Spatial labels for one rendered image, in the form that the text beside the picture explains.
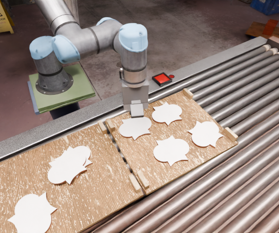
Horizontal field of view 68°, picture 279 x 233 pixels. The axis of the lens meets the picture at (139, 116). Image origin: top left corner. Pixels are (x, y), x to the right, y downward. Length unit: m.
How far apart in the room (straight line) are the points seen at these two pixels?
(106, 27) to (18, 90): 2.27
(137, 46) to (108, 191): 0.45
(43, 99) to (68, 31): 0.55
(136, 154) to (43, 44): 0.63
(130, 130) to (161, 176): 0.22
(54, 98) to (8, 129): 1.37
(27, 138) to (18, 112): 1.61
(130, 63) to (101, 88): 1.94
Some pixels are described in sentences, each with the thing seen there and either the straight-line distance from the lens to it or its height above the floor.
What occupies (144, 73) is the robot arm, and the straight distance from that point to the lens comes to 0.62.
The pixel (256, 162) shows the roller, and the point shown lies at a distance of 0.88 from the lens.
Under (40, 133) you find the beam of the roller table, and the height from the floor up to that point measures 0.92.
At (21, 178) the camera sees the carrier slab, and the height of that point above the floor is 0.94.
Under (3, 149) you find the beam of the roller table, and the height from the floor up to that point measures 0.92.
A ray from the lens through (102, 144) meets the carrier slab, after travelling 0.80.
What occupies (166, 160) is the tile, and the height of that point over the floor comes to 0.95.
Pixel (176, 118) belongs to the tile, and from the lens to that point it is 0.87.
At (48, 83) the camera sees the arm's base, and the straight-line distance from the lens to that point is 1.10.
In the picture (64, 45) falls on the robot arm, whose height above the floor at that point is 1.32.
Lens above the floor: 1.58
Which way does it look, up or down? 48 degrees down
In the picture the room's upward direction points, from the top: straight up
